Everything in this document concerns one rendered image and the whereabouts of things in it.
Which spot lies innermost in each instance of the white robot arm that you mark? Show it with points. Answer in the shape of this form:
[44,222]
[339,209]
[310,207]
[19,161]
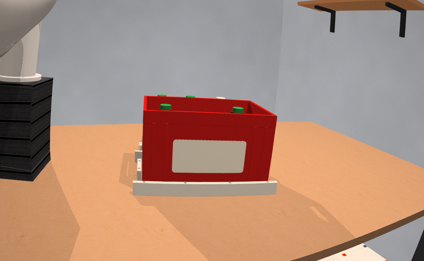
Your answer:
[20,27]

